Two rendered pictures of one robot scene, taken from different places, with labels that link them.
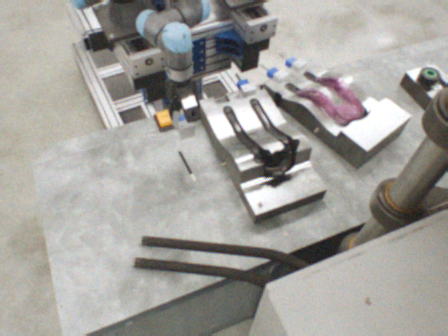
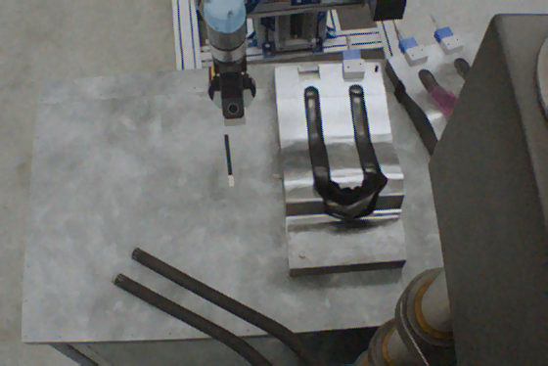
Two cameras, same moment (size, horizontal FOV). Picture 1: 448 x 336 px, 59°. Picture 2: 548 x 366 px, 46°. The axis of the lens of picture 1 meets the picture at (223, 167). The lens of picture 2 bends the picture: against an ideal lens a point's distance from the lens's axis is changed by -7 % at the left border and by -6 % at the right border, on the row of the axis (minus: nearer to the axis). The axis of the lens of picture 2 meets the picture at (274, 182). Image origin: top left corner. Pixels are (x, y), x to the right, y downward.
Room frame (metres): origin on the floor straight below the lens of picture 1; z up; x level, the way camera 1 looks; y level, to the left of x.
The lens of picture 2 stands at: (0.18, -0.24, 2.30)
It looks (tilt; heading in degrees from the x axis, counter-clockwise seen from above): 66 degrees down; 22
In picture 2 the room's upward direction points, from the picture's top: straight up
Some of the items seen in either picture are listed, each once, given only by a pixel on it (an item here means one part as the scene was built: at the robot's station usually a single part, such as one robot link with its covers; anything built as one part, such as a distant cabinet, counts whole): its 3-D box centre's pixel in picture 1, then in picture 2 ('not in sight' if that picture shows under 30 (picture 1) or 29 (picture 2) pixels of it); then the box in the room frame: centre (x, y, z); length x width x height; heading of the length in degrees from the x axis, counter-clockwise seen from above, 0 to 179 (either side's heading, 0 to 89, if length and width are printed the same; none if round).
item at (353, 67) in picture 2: (242, 84); (350, 56); (1.16, -0.06, 0.89); 0.13 x 0.05 x 0.05; 25
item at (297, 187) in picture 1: (258, 143); (338, 160); (0.89, -0.12, 0.87); 0.50 x 0.26 x 0.14; 25
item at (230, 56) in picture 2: (178, 69); (226, 43); (0.90, 0.15, 1.17); 0.08 x 0.08 x 0.05
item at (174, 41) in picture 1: (177, 45); (224, 18); (0.91, 0.15, 1.25); 0.09 x 0.08 x 0.11; 45
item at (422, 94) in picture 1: (432, 89); not in sight; (1.25, -0.84, 0.84); 0.20 x 0.15 x 0.07; 25
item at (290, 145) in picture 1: (261, 130); (343, 143); (0.91, -0.12, 0.92); 0.35 x 0.16 x 0.09; 25
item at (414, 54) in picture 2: (271, 72); (407, 44); (1.28, -0.18, 0.86); 0.13 x 0.05 x 0.05; 43
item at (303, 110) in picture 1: (332, 103); (477, 122); (1.12, -0.41, 0.86); 0.50 x 0.26 x 0.11; 43
